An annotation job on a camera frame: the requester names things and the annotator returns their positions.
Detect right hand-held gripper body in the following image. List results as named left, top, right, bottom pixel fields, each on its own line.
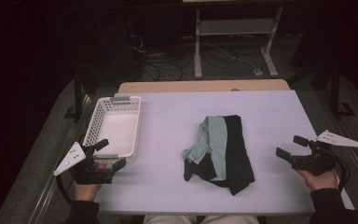
left=290, top=129, right=358, bottom=177

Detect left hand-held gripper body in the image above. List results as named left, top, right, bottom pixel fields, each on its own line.
left=53, top=141, right=115, bottom=186

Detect white perforated plastic basket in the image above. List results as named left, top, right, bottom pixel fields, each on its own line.
left=81, top=95, right=143, bottom=163

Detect teal and black garment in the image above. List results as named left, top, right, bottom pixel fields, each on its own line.
left=182, top=114, right=256, bottom=197

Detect person's left hand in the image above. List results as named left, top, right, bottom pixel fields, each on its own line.
left=73, top=160, right=108, bottom=203

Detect person's right hand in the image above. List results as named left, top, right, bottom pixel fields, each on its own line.
left=295, top=169, right=340, bottom=192

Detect black floor stand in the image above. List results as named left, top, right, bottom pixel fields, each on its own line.
left=62, top=70, right=90, bottom=123
left=328, top=61, right=357, bottom=121

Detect wooden table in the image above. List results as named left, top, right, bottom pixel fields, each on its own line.
left=117, top=78, right=292, bottom=94

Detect grey metal stand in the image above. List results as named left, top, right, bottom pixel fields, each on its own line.
left=193, top=6, right=284, bottom=79

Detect right hand-held gripper cable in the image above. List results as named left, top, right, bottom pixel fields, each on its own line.
left=331, top=151, right=351, bottom=191

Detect hand-held gripper cable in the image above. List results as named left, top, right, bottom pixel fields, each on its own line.
left=55, top=174, right=76, bottom=205
left=331, top=151, right=351, bottom=191

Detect left hand-held gripper cable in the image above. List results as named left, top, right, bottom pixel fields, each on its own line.
left=55, top=174, right=76, bottom=205

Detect black floor cables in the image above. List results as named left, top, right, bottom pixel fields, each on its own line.
left=130, top=33, right=197, bottom=82

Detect white floor cable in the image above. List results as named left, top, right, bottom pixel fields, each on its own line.
left=204, top=46, right=257, bottom=72

